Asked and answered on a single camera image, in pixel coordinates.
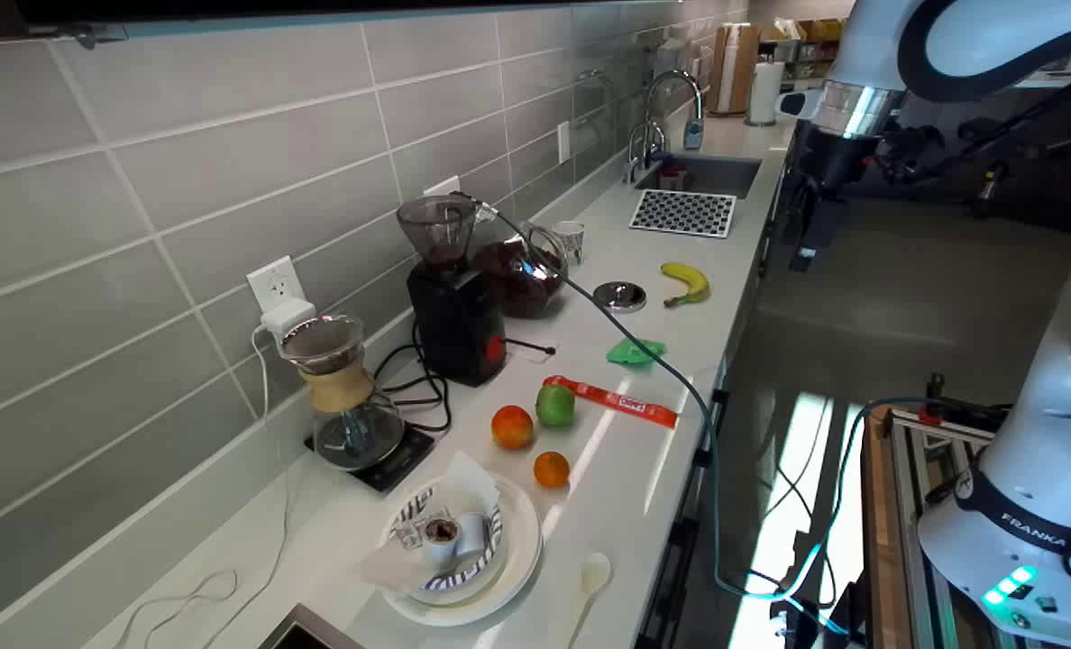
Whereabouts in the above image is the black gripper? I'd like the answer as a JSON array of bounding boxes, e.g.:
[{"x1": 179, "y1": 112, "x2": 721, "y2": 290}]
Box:
[{"x1": 793, "y1": 120, "x2": 885, "y2": 206}]

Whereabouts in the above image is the paper towel roll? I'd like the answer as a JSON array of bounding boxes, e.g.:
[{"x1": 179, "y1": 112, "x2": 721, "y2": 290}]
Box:
[{"x1": 747, "y1": 54, "x2": 786, "y2": 131}]

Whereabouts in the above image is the steel sink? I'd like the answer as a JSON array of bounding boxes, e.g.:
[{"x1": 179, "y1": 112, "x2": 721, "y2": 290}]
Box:
[{"x1": 634, "y1": 150, "x2": 763, "y2": 203}]

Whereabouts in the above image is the wooden board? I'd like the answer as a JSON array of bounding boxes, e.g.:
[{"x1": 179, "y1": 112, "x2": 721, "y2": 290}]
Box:
[{"x1": 709, "y1": 19, "x2": 760, "y2": 120}]

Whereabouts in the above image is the soap bottle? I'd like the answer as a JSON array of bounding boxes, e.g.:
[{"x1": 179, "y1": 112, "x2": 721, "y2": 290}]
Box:
[{"x1": 680, "y1": 90, "x2": 705, "y2": 155}]

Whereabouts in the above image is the chrome faucet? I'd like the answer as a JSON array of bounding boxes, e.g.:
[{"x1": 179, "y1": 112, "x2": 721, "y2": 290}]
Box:
[{"x1": 638, "y1": 66, "x2": 709, "y2": 172}]

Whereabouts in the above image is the yellow banana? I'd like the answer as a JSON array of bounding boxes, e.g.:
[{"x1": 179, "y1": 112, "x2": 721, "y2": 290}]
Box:
[{"x1": 656, "y1": 258, "x2": 713, "y2": 309}]

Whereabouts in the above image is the green cloth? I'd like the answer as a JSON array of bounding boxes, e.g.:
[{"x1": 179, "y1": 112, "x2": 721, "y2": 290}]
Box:
[{"x1": 603, "y1": 337, "x2": 669, "y2": 373}]

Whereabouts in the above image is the red strip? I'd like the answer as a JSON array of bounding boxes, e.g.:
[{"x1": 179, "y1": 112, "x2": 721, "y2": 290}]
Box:
[{"x1": 544, "y1": 373, "x2": 680, "y2": 434}]

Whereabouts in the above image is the black spoon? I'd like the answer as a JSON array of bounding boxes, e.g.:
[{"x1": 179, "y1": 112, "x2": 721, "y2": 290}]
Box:
[{"x1": 502, "y1": 337, "x2": 557, "y2": 361}]

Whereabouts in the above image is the green apple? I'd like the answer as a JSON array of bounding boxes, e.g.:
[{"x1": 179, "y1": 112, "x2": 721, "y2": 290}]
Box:
[{"x1": 533, "y1": 379, "x2": 580, "y2": 434}]

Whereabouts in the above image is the black coffee grinder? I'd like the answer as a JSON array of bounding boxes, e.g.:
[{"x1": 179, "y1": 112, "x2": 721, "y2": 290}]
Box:
[{"x1": 394, "y1": 190, "x2": 513, "y2": 389}]

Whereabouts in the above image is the red orange fruit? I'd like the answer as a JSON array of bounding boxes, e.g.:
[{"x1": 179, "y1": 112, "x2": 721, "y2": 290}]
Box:
[{"x1": 485, "y1": 405, "x2": 539, "y2": 454}]

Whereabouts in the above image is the small orange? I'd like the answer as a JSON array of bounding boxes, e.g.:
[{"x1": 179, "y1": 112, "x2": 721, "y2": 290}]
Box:
[{"x1": 531, "y1": 448, "x2": 572, "y2": 494}]

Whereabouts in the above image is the white spoon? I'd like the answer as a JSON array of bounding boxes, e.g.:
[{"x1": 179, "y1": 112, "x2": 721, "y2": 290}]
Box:
[{"x1": 561, "y1": 547, "x2": 616, "y2": 649}]

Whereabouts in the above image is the white paper filter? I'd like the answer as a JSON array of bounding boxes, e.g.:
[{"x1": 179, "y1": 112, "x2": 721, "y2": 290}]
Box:
[{"x1": 356, "y1": 448, "x2": 509, "y2": 593}]

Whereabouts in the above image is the white plate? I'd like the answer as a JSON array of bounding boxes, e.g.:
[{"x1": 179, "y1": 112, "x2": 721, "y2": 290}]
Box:
[{"x1": 378, "y1": 471, "x2": 544, "y2": 631}]

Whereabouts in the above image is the black coffee scale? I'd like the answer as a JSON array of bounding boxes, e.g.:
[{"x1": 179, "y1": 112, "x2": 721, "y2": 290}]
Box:
[{"x1": 304, "y1": 422, "x2": 435, "y2": 494}]

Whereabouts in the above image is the patterned bowl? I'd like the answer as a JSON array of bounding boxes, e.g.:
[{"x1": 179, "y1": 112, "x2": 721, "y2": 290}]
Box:
[{"x1": 387, "y1": 483, "x2": 513, "y2": 611}]

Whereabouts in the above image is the white power plug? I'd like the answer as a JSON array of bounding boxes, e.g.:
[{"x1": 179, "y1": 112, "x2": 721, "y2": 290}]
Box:
[{"x1": 254, "y1": 301, "x2": 317, "y2": 352}]

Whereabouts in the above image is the dark upper cabinet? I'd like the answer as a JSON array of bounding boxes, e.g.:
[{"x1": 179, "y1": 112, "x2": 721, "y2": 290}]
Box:
[{"x1": 0, "y1": 0, "x2": 680, "y2": 48}]

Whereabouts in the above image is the long dark cable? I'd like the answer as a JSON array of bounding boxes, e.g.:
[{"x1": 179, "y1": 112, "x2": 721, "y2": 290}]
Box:
[{"x1": 478, "y1": 203, "x2": 854, "y2": 643}]

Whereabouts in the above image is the metal frame cart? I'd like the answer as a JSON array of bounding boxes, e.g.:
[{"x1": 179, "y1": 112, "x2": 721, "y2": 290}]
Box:
[{"x1": 860, "y1": 400, "x2": 1007, "y2": 649}]

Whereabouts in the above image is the black coiled cable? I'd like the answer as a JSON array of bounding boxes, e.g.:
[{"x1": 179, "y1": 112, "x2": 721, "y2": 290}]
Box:
[{"x1": 369, "y1": 338, "x2": 455, "y2": 438}]

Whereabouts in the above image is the white cable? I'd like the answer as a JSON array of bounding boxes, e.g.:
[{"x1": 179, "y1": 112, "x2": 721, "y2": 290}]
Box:
[{"x1": 111, "y1": 325, "x2": 304, "y2": 649}]

